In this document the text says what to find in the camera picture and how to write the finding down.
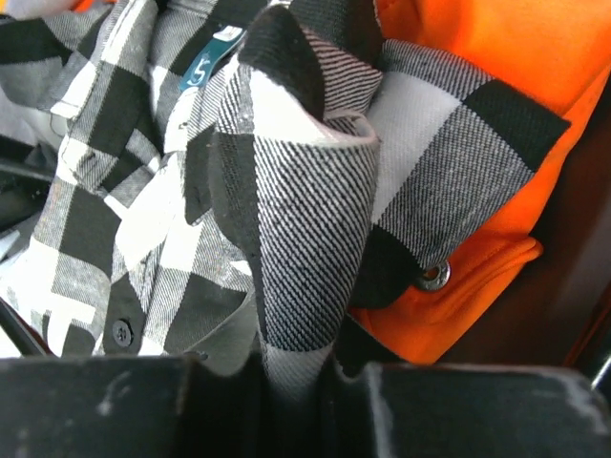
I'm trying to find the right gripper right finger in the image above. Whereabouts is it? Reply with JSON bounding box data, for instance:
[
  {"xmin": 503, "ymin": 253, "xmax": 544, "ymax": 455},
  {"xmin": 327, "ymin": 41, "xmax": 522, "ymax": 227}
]
[{"xmin": 319, "ymin": 363, "xmax": 610, "ymax": 458}]

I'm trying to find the black white plaid shirt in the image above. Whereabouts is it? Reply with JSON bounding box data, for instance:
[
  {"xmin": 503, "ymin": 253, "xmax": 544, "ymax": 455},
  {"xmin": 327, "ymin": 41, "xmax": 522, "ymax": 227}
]
[{"xmin": 1, "ymin": 1, "xmax": 569, "ymax": 399}]

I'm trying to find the orange garment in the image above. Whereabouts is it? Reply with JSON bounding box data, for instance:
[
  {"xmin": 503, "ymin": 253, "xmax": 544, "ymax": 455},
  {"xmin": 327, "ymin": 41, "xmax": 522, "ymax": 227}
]
[{"xmin": 71, "ymin": 0, "xmax": 611, "ymax": 366}]

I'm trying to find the black and white suitcase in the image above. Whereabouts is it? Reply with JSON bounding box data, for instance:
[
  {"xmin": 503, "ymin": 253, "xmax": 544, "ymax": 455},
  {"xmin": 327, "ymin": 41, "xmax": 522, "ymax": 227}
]
[{"xmin": 1, "ymin": 73, "xmax": 610, "ymax": 384}]

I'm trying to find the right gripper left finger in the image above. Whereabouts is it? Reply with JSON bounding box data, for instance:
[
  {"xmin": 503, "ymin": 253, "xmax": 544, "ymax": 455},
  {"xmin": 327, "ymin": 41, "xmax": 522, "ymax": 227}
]
[{"xmin": 1, "ymin": 354, "xmax": 265, "ymax": 457}]

